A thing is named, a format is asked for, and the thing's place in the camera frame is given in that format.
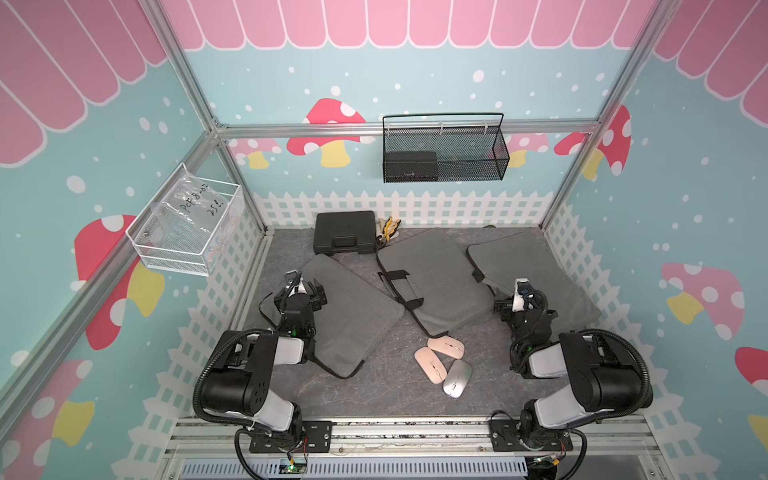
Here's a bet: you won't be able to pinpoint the grey laptop bag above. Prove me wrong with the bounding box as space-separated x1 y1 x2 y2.
376 229 494 338
466 229 600 335
302 255 405 379

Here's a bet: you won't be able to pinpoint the pink mouse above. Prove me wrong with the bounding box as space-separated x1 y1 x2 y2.
427 335 465 359
414 347 447 384

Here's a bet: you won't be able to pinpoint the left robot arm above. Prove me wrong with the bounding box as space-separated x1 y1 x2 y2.
192 270 327 450

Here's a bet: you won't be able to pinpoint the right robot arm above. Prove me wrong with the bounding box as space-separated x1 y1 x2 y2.
494 278 653 451

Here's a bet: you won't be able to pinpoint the silver mouse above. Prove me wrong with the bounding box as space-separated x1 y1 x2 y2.
443 359 473 399

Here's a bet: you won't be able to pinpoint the clear plastic bag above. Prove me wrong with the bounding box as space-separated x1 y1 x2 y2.
140 173 245 254

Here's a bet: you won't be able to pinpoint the black plastic tool case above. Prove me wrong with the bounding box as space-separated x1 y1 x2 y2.
312 211 378 256

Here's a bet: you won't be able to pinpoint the yellow black pliers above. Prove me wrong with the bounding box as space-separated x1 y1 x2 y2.
376 217 401 246

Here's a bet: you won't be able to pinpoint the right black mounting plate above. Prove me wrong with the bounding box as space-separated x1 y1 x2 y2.
488 418 573 454

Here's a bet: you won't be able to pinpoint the black mounting plate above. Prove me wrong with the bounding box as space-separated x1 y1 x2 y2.
488 418 573 454
248 421 333 454

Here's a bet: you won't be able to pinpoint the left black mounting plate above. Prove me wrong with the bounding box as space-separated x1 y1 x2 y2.
248 421 333 454

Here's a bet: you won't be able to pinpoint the black box in basket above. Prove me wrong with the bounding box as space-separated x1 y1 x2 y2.
383 151 439 183

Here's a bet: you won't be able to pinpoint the white wire basket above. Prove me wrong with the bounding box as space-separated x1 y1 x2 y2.
126 164 245 277

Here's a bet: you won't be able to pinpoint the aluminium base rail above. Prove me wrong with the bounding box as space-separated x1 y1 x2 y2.
161 415 663 460

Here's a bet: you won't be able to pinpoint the black wire mesh basket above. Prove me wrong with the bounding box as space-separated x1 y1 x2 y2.
381 112 510 182

